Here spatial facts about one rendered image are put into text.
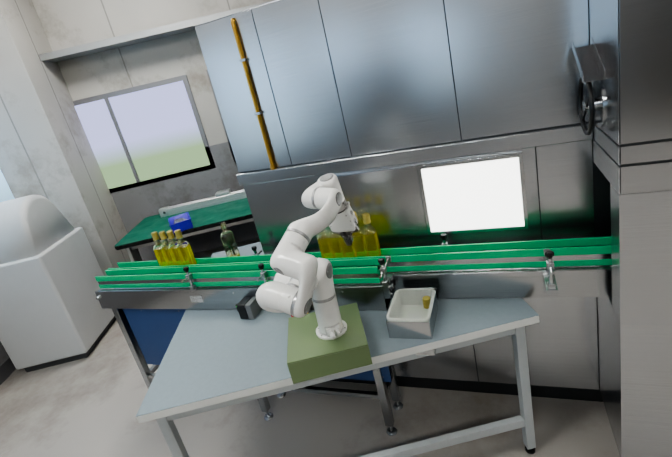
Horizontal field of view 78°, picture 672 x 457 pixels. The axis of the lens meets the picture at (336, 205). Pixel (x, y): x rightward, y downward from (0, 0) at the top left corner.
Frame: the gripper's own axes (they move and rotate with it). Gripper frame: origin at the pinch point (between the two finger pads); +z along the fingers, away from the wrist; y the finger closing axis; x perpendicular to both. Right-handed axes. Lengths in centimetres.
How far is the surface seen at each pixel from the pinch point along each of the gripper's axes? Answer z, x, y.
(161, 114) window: 4, -233, 275
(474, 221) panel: 25, -37, -43
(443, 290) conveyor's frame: 43, -13, -28
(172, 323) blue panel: 56, -2, 126
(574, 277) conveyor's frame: 38, -15, -79
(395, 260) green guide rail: 29.6, -18.8, -9.0
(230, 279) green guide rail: 29, -9, 76
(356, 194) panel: 7.1, -41.6, 8.6
